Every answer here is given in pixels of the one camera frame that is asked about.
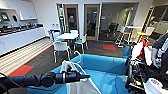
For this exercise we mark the person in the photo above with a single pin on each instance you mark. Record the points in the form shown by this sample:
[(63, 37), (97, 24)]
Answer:
[(161, 46)]

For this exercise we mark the white kitchen wall cabinets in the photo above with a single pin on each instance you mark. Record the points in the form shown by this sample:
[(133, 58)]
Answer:
[(23, 8)]

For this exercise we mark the yellow bar stool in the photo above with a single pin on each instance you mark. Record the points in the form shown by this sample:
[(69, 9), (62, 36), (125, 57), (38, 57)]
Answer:
[(146, 32)]

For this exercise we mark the white chair blue seat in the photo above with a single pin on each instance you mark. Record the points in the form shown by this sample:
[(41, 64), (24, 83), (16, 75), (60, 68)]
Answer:
[(81, 41), (56, 36)]

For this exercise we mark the white clothes hanger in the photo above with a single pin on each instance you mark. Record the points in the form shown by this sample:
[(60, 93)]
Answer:
[(78, 56)]

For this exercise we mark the white dining table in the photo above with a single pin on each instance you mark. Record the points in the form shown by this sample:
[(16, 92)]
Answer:
[(68, 35)]

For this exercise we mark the dark wall-mounted appliance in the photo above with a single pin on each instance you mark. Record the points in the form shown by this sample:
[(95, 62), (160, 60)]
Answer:
[(4, 16)]

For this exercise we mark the blue sofa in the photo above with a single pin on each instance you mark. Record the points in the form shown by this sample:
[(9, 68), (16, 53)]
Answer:
[(106, 71)]

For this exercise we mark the white kitchen base cabinets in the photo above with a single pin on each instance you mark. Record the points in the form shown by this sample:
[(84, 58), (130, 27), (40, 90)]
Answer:
[(20, 38)]

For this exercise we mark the wooden framed glass door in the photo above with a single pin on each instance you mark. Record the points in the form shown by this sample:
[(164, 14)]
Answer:
[(91, 21), (71, 20)]

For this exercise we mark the dark office chair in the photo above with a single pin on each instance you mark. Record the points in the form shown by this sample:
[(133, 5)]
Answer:
[(112, 29)]

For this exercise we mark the white high table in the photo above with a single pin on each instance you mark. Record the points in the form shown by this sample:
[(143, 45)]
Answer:
[(128, 31)]

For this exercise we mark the white rounded device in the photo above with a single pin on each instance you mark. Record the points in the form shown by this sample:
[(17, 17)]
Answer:
[(156, 87)]

